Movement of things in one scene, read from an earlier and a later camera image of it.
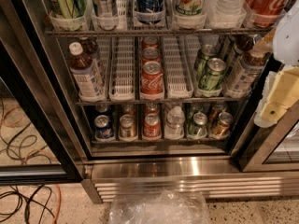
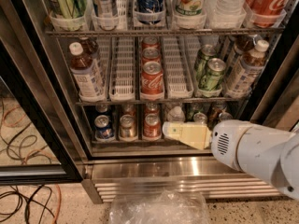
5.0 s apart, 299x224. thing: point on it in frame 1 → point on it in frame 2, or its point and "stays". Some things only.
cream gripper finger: (283, 94) → (198, 135)
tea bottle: (246, 74) stays
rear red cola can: (150, 42) stays
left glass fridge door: (40, 135) stays
